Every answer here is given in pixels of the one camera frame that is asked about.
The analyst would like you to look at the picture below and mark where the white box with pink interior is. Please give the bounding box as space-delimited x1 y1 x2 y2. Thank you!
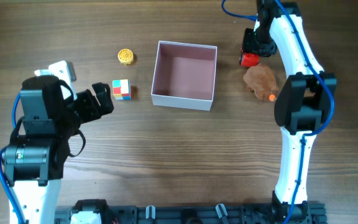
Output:
150 40 218 111

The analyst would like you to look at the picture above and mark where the blue cable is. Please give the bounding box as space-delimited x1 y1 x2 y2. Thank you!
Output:
0 92 26 224
221 0 336 224

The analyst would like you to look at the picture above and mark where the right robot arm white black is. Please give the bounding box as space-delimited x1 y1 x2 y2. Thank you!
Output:
242 0 337 223

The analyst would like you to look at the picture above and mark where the yellow round toy wheel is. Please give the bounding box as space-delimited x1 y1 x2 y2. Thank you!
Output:
117 49 134 65

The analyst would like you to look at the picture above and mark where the red toy fire truck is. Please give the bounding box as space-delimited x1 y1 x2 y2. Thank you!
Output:
239 53 259 67

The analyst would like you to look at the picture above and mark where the multicoloured puzzle cube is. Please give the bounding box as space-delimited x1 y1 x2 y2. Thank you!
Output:
112 79 132 100

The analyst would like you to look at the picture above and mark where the left blue cable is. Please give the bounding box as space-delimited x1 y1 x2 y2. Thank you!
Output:
0 92 26 224

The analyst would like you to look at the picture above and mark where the right blue cable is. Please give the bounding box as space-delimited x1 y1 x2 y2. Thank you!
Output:
221 0 336 224

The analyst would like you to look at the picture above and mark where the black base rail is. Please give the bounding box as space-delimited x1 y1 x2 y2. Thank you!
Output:
54 198 328 224

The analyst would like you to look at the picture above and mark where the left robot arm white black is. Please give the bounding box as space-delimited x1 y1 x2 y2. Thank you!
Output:
0 75 114 223

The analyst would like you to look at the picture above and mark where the brown plush toy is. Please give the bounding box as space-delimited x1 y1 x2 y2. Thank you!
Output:
243 63 278 102

